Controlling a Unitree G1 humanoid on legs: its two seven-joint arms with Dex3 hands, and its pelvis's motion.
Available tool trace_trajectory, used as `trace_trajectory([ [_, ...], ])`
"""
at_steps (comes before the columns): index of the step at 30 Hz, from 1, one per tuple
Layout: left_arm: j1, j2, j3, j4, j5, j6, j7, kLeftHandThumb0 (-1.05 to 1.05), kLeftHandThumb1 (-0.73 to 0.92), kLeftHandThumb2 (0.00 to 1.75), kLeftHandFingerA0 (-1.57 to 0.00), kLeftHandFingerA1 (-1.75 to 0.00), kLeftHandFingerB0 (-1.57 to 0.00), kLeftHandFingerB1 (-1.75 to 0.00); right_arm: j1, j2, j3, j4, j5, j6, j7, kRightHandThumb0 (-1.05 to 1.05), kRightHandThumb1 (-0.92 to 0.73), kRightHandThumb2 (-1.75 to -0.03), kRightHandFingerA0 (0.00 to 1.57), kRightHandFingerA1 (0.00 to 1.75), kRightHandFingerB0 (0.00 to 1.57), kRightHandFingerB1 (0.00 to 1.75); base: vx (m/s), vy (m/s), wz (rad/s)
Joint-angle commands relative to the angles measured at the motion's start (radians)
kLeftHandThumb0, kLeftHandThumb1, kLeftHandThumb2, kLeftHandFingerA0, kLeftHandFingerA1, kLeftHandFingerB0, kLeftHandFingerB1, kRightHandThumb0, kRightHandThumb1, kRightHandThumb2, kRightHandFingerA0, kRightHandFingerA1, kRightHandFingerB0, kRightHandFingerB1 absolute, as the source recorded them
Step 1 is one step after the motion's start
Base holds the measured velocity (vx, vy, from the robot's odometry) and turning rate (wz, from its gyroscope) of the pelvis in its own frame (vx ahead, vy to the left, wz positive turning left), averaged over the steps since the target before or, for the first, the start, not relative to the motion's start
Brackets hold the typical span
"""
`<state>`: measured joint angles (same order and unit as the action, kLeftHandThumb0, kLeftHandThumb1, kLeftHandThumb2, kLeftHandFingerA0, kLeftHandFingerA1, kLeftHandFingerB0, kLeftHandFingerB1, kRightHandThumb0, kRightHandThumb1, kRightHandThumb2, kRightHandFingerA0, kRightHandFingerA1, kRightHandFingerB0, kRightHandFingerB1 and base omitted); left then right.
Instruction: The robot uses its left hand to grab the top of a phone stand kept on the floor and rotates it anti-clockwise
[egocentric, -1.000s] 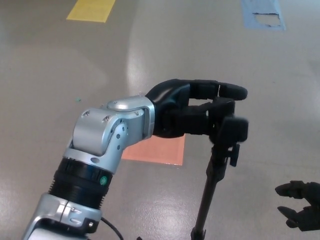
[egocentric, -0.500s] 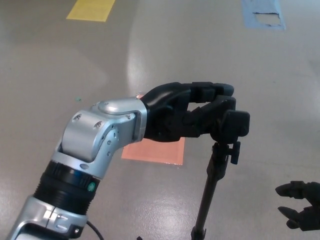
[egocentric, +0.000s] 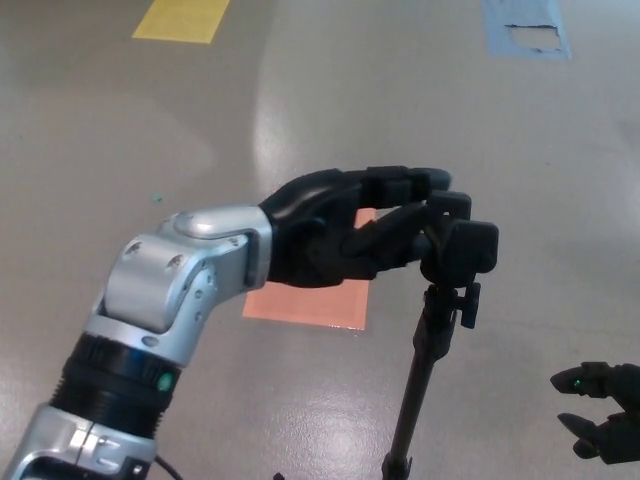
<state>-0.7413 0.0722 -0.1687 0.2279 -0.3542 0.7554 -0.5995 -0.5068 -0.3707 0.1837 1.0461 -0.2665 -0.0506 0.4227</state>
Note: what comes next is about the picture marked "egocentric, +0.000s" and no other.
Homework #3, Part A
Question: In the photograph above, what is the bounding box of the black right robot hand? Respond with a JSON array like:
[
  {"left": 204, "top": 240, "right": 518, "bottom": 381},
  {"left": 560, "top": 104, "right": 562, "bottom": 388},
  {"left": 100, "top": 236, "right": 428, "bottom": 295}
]
[{"left": 549, "top": 362, "right": 640, "bottom": 466}]

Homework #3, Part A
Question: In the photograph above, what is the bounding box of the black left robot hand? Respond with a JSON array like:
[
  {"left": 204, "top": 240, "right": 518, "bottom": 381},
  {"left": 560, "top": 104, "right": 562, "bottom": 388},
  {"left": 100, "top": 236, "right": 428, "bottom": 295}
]
[{"left": 257, "top": 164, "right": 456, "bottom": 290}]

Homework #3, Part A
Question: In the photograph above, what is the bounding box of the black phone stand tripod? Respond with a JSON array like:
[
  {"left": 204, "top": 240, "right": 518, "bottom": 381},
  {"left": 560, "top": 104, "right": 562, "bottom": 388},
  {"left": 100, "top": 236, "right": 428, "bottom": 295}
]
[{"left": 380, "top": 189, "right": 501, "bottom": 480}]

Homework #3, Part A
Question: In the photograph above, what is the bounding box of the orange rectangular floor marking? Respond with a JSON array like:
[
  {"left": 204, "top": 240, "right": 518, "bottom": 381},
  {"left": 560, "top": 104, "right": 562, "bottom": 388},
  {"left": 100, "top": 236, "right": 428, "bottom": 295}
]
[{"left": 242, "top": 207, "right": 377, "bottom": 331}]

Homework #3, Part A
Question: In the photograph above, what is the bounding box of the yellow rectangular floor marking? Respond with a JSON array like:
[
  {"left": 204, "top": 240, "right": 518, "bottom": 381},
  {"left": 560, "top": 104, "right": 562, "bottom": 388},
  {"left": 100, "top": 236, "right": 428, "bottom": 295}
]
[{"left": 130, "top": 0, "right": 232, "bottom": 44}]

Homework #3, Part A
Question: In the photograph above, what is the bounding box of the torn blue floor marking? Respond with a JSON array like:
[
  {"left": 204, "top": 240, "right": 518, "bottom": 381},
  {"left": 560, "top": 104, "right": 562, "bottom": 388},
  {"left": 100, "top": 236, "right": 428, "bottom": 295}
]
[{"left": 482, "top": 0, "right": 573, "bottom": 62}]

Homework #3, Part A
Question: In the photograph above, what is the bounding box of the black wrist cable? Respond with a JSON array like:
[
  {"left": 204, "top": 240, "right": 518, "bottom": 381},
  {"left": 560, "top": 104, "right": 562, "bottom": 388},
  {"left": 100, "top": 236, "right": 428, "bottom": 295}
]
[{"left": 152, "top": 453, "right": 187, "bottom": 480}]

